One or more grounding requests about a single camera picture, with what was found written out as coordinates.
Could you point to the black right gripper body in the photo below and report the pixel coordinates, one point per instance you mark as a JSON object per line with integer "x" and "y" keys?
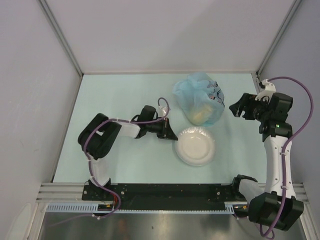
{"x": 253, "y": 107}

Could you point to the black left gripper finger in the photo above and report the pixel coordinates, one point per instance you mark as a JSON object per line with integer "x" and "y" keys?
{"x": 167, "y": 124}
{"x": 170, "y": 135}

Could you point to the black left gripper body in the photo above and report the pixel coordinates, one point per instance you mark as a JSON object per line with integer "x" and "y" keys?
{"x": 160, "y": 129}

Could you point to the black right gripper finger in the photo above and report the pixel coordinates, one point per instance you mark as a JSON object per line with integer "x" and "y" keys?
{"x": 241, "y": 101}
{"x": 236, "y": 109}

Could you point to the light blue printed plastic bag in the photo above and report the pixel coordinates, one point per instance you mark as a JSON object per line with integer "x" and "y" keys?
{"x": 201, "y": 99}

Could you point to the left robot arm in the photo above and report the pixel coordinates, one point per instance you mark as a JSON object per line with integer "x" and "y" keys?
{"x": 97, "y": 139}

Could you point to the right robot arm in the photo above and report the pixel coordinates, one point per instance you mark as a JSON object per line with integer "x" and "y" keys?
{"x": 276, "y": 205}

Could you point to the white paper plate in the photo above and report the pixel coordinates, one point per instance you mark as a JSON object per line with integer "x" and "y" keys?
{"x": 196, "y": 146}

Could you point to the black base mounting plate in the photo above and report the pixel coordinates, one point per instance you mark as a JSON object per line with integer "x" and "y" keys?
{"x": 167, "y": 197}

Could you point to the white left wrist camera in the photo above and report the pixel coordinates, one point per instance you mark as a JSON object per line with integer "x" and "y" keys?
{"x": 164, "y": 111}

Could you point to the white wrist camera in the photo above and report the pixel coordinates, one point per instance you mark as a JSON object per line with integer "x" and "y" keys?
{"x": 164, "y": 111}
{"x": 268, "y": 89}

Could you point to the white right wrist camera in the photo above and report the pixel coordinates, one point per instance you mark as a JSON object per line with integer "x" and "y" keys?
{"x": 268, "y": 89}

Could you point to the blue slotted cable duct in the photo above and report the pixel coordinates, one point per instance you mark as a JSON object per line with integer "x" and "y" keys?
{"x": 72, "y": 207}

